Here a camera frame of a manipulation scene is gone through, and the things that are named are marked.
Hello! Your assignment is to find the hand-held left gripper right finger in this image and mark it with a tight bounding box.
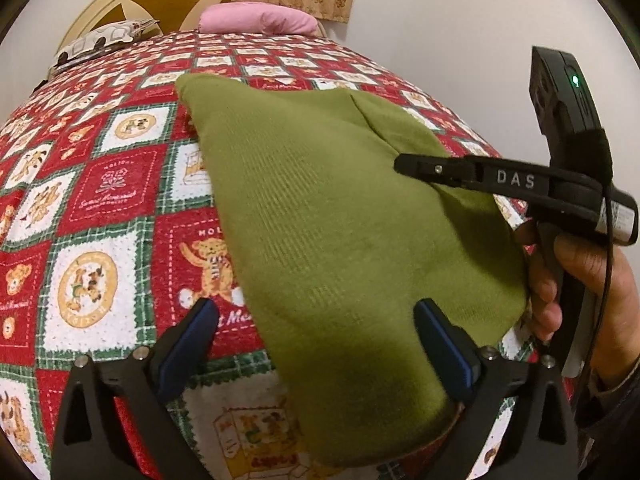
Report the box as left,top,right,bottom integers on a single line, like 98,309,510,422
412,298,582,480

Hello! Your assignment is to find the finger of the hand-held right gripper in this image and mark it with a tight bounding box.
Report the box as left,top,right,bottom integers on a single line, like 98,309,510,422
393,152,484,193

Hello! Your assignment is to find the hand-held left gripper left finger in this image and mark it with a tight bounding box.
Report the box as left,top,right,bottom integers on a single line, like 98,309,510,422
50,298,221,480

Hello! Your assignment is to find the green knit sweater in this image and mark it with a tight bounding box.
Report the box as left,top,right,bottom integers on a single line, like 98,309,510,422
175,74,531,468

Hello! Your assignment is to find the person's right forearm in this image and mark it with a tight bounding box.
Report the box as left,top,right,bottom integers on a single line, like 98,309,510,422
570,350,640,466

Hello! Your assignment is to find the person's right hand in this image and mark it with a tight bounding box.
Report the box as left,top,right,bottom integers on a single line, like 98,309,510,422
516,219,640,372

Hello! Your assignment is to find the red teddy bear printed blanket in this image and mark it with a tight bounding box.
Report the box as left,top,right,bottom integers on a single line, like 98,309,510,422
0,30,576,480

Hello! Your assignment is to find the pink pillow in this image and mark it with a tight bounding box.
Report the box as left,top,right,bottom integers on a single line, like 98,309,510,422
199,2,321,38

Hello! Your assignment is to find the white black printed pillow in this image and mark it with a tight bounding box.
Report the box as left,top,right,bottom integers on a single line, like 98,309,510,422
52,19,161,68

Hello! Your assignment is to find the cream wooden headboard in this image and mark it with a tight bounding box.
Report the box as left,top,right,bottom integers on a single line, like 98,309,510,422
62,0,328,56

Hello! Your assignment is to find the black cable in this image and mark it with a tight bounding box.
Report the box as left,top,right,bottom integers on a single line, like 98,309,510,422
577,180,614,391

